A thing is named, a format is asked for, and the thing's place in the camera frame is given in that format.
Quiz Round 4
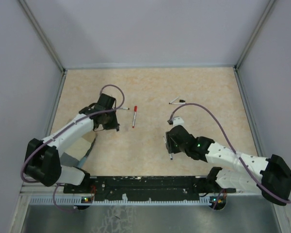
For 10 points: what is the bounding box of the blue end white pen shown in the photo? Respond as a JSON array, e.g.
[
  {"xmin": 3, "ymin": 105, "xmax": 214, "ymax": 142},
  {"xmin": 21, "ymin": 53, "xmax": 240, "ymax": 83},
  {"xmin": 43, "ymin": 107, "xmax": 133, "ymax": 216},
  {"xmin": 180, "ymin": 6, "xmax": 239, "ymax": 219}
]
[{"xmin": 163, "ymin": 136, "xmax": 173, "ymax": 160}]

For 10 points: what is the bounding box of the red capped white pen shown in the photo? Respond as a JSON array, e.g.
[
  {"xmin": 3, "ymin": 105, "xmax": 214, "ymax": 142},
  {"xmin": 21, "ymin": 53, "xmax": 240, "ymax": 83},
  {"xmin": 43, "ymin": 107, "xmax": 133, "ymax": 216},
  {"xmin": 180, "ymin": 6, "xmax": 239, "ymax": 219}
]
[{"xmin": 132, "ymin": 105, "xmax": 137, "ymax": 128}]

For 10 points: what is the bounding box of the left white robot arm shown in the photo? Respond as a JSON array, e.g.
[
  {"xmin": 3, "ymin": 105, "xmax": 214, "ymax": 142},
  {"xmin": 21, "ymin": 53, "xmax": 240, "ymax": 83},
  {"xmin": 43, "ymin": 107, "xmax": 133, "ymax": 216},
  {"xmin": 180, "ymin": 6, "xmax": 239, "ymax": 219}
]
[{"xmin": 21, "ymin": 94, "xmax": 119, "ymax": 193}]

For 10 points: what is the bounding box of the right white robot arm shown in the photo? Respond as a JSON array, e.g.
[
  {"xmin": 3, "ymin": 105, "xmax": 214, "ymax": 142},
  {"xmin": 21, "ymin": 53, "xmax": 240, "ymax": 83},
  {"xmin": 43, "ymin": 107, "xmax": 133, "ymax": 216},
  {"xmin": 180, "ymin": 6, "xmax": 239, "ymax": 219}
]
[{"xmin": 165, "ymin": 125, "xmax": 291, "ymax": 206}]

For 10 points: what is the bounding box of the black capped white pen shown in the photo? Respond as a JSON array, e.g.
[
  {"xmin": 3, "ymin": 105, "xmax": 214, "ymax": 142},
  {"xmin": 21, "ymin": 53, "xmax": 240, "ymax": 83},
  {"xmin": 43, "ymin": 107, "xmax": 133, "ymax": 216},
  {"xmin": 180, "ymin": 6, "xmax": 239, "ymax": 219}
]
[{"xmin": 169, "ymin": 100, "xmax": 186, "ymax": 105}]

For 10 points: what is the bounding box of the brown cardboard piece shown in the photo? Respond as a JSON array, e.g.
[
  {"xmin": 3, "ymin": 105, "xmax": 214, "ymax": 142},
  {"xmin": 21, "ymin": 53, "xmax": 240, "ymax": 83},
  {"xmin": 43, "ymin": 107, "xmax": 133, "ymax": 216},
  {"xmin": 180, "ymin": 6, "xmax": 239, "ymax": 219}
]
[{"xmin": 69, "ymin": 133, "xmax": 96, "ymax": 153}]

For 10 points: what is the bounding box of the grey tape patch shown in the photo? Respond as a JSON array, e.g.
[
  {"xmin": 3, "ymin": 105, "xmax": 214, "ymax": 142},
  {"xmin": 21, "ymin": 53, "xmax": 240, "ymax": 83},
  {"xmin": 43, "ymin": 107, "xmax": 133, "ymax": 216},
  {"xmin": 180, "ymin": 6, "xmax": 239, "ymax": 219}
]
[{"xmin": 60, "ymin": 153, "xmax": 82, "ymax": 168}]

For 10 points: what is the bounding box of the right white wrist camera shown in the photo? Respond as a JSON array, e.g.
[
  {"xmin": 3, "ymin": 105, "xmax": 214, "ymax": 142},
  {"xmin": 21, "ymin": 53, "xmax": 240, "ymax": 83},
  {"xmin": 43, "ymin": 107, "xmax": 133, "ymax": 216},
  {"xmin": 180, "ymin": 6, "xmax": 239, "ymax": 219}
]
[{"xmin": 167, "ymin": 116, "xmax": 184, "ymax": 127}]

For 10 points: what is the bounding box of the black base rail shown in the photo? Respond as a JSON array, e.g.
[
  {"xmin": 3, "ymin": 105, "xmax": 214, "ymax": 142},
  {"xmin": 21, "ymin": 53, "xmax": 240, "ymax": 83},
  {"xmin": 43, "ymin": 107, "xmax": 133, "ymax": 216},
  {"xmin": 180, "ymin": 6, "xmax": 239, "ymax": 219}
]
[{"xmin": 64, "ymin": 176, "xmax": 222, "ymax": 201}]

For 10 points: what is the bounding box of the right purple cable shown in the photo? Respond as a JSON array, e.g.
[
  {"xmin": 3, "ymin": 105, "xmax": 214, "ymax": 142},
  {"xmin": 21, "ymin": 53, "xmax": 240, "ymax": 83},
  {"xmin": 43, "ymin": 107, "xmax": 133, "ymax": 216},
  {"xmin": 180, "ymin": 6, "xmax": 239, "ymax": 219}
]
[{"xmin": 169, "ymin": 103, "xmax": 291, "ymax": 204}]

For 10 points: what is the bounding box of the white slotted cable duct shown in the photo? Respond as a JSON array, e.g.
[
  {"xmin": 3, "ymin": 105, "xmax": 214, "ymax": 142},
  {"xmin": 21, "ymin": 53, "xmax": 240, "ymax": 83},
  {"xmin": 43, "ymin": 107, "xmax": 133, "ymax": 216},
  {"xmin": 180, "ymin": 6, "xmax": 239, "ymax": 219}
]
[{"xmin": 29, "ymin": 195, "xmax": 225, "ymax": 207}]

